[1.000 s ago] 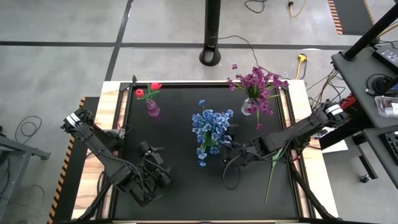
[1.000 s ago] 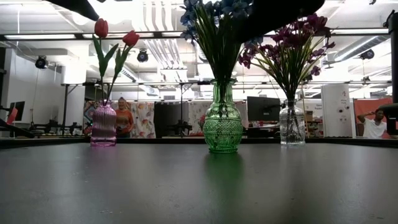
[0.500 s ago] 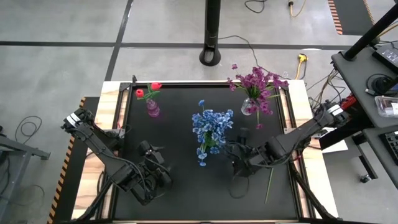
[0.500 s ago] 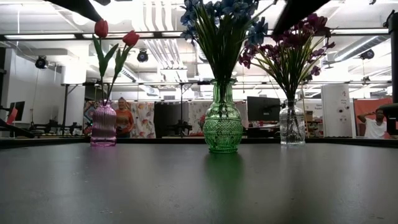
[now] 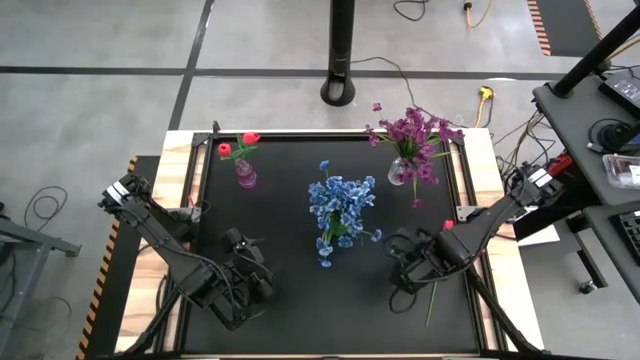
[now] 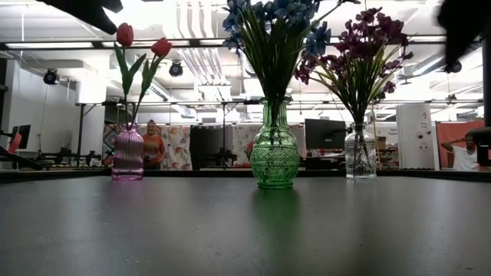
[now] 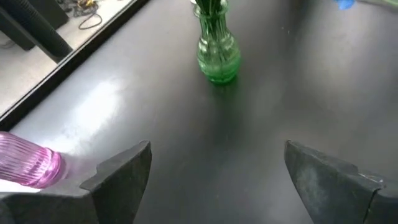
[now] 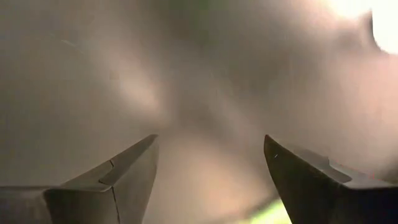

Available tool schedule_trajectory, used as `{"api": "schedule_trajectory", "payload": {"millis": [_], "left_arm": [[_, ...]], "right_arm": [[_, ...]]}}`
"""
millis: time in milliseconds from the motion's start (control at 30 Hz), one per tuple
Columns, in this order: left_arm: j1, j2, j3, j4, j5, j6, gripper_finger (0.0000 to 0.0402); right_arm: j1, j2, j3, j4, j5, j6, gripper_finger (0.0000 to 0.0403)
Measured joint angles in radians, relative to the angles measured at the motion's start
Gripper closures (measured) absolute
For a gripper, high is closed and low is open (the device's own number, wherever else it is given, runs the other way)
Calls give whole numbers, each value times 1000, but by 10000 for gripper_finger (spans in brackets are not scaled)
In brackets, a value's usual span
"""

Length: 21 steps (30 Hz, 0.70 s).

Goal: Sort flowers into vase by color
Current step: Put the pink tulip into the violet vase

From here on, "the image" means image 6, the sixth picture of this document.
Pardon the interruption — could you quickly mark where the small black monitor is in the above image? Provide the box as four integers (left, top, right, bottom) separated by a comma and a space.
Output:
10, 124, 32, 150

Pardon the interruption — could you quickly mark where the long fluorescent ceiling light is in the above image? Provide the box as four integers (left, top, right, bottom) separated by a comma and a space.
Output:
5, 41, 95, 50

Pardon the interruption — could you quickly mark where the black computer monitor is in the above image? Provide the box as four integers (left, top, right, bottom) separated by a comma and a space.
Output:
305, 118, 348, 151

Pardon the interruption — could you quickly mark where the white cabinet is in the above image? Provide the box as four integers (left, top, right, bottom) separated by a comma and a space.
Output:
396, 103, 441, 171

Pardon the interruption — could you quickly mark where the black metal rack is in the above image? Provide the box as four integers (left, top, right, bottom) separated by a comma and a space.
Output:
74, 100, 107, 169

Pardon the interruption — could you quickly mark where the red artificial tulip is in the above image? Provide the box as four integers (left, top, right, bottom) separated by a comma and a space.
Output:
130, 37, 173, 130
114, 22, 148, 130

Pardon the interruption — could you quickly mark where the black partition panel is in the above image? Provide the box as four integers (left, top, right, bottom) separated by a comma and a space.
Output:
189, 124, 234, 170

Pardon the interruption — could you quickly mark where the orange partition panel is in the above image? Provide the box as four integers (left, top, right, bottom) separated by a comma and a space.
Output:
436, 120, 485, 169

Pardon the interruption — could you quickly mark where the clear glass vase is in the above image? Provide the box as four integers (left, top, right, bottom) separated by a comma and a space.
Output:
344, 122, 378, 180

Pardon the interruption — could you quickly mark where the pink ribbed glass vase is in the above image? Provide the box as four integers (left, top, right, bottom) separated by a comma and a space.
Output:
110, 124, 145, 182

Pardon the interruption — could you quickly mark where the green patterned glass vase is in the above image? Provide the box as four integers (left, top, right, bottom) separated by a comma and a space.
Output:
249, 96, 301, 189

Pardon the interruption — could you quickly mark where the colourful geometric patterned cloth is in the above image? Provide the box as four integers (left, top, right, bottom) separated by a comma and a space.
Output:
102, 123, 162, 169

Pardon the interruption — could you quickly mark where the person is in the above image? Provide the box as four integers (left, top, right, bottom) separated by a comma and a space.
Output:
440, 132, 480, 173
140, 119, 166, 171

